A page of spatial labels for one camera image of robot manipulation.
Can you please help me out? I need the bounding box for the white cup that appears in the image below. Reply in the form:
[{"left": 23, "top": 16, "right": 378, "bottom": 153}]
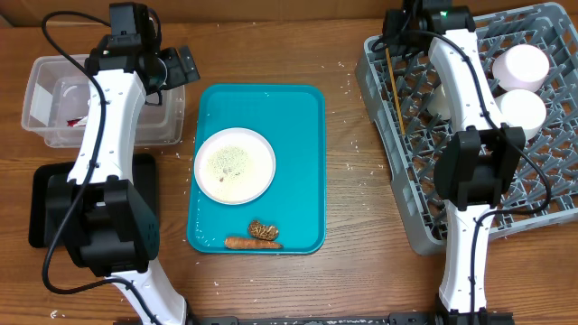
[{"left": 427, "top": 84, "right": 451, "bottom": 120}]

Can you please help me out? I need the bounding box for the wooden chopstick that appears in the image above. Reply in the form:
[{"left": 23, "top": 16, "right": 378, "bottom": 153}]
[{"left": 385, "top": 47, "right": 406, "bottom": 136}]

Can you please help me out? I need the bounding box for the large white plate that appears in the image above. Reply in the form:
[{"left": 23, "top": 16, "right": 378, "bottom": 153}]
[{"left": 193, "top": 127, "right": 276, "bottom": 205}]

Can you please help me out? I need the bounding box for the small pink plate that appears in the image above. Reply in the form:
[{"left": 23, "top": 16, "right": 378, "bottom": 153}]
[{"left": 491, "top": 44, "right": 550, "bottom": 92}]

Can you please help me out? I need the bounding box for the pale green bowl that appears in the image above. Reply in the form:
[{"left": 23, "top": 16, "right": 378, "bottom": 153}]
[{"left": 496, "top": 89, "right": 546, "bottom": 142}]

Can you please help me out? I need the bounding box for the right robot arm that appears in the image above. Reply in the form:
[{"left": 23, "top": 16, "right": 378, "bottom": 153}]
[{"left": 382, "top": 1, "right": 526, "bottom": 324}]

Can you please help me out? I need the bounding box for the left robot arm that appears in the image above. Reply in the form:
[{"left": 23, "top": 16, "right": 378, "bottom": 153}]
[{"left": 46, "top": 2, "right": 199, "bottom": 324}]

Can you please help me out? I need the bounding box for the grey dishwasher rack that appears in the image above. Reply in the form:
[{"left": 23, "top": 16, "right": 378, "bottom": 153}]
[{"left": 355, "top": 3, "right": 577, "bottom": 255}]

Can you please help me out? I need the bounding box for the black plastic tray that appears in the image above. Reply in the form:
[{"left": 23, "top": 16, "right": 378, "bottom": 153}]
[{"left": 28, "top": 153, "right": 159, "bottom": 248}]

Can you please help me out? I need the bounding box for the clear plastic bin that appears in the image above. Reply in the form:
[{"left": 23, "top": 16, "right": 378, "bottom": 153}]
[{"left": 22, "top": 56, "right": 185, "bottom": 148}]

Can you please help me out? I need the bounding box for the teal plastic tray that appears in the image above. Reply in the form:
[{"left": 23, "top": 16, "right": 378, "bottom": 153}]
[{"left": 186, "top": 84, "right": 327, "bottom": 255}]

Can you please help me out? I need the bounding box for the orange carrot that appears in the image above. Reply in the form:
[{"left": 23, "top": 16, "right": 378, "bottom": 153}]
[{"left": 225, "top": 237, "right": 283, "bottom": 250}]

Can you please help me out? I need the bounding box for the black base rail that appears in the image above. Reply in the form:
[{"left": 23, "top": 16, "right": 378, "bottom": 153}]
[{"left": 186, "top": 311, "right": 515, "bottom": 325}]

